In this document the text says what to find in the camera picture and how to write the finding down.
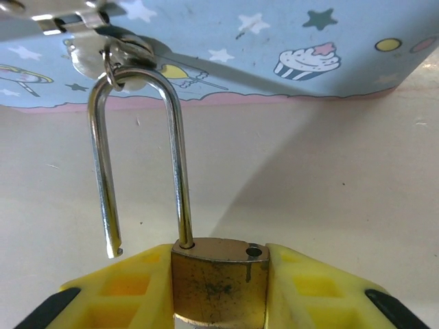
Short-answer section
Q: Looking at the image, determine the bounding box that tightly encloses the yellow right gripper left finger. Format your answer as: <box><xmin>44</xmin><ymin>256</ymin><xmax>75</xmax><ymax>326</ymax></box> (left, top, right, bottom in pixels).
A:
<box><xmin>15</xmin><ymin>243</ymin><xmax>176</xmax><ymax>329</ymax></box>

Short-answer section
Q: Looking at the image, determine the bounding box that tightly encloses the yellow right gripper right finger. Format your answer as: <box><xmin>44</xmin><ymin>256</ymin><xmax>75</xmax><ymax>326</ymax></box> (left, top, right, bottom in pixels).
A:
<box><xmin>265</xmin><ymin>243</ymin><xmax>428</xmax><ymax>329</ymax></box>

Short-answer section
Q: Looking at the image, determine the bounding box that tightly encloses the brass padlock with long shackle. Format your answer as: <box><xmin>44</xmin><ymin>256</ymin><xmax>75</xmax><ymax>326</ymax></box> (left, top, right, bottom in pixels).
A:
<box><xmin>86</xmin><ymin>64</ymin><xmax>271</xmax><ymax>329</ymax></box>

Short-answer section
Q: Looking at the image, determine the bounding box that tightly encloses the light blue cupcake tin box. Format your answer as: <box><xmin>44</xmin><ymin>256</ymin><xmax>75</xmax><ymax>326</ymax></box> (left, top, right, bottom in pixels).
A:
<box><xmin>0</xmin><ymin>0</ymin><xmax>439</xmax><ymax>114</ymax></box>

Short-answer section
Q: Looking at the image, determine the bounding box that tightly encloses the silver metal hasp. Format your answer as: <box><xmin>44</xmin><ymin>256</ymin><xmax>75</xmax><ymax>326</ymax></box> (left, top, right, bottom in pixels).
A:
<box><xmin>0</xmin><ymin>0</ymin><xmax>157</xmax><ymax>94</ymax></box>

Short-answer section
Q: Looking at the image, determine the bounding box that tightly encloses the small metal ring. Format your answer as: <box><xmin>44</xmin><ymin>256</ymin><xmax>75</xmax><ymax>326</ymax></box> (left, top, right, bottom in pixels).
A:
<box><xmin>101</xmin><ymin>49</ymin><xmax>125</xmax><ymax>92</ymax></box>

